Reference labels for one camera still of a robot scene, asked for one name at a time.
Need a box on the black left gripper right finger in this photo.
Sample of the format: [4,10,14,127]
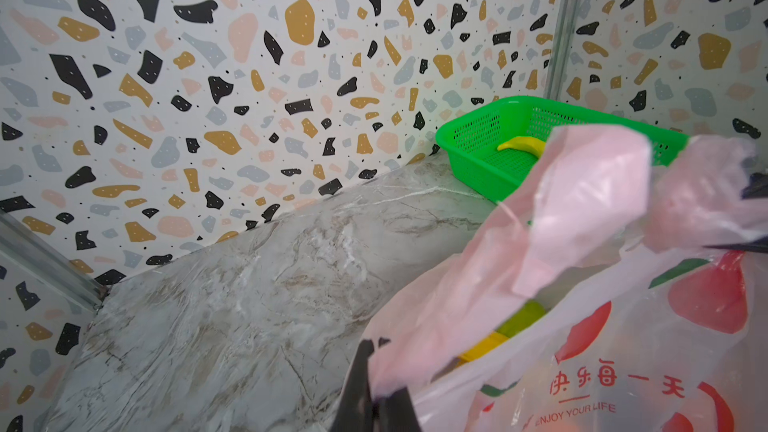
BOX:
[374,387,422,432]

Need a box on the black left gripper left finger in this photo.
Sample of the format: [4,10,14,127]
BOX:
[329,339,375,432]

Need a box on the yellow banana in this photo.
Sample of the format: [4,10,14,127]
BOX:
[496,136,546,159]

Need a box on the aluminium corner post left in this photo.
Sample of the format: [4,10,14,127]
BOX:
[1,212,108,311]

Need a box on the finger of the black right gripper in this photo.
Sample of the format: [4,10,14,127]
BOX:
[708,172,767,254]

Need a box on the green plastic basket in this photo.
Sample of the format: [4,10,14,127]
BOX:
[436,96,688,202]

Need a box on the green fruit in bag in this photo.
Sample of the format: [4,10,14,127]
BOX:
[495,300,547,338]

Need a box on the pink plastic bag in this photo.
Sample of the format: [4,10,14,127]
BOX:
[364,125,767,431]

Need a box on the aluminium corner post right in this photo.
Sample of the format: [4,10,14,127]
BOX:
[544,0,580,101]

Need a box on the aluminium corner post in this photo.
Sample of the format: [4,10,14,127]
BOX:
[1,212,108,311]
[544,0,580,101]

